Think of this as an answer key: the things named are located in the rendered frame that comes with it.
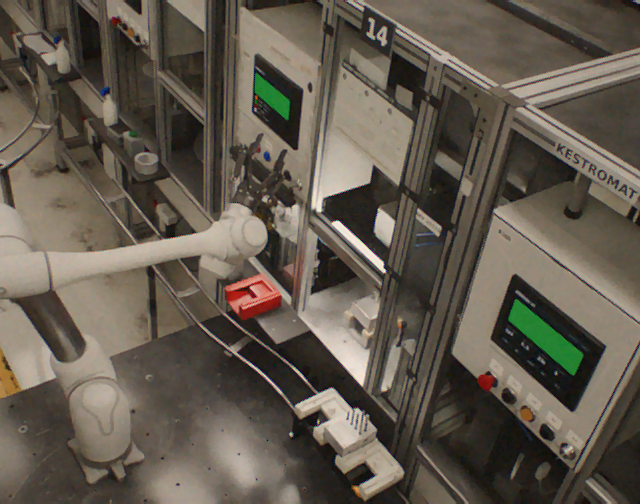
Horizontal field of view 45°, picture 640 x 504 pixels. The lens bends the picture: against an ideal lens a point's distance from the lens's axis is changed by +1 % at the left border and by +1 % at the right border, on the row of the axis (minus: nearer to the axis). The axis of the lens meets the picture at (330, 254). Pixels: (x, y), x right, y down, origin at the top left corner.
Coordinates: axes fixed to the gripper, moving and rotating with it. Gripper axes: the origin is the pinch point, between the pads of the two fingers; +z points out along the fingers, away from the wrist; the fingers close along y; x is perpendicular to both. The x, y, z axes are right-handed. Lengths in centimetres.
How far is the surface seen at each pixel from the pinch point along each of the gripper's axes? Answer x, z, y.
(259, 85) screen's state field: 6.9, 19.1, 8.9
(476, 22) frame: -56, 36, -16
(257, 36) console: 3.4, 30.2, 17.1
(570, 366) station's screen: -86, -43, -49
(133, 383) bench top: 64, -72, -15
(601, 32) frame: -70, 47, -43
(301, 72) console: -14.4, 18.6, 6.3
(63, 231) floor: 241, 0, 1
